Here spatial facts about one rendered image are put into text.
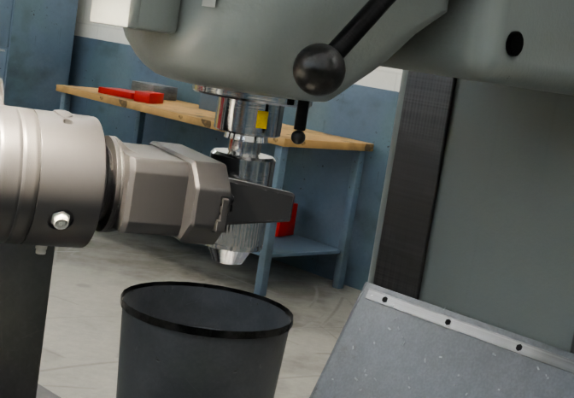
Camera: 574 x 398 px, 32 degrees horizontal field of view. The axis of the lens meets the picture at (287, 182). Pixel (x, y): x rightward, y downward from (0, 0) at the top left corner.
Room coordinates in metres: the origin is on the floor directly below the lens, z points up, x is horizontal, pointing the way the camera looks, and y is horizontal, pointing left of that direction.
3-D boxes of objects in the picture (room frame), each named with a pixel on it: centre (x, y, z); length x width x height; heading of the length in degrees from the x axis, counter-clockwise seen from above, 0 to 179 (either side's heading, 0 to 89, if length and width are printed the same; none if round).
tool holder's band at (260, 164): (0.72, 0.03, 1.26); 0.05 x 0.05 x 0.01
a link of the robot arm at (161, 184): (0.68, 0.12, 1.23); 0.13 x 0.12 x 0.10; 27
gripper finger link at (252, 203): (0.69, 0.02, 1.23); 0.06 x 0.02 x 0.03; 117
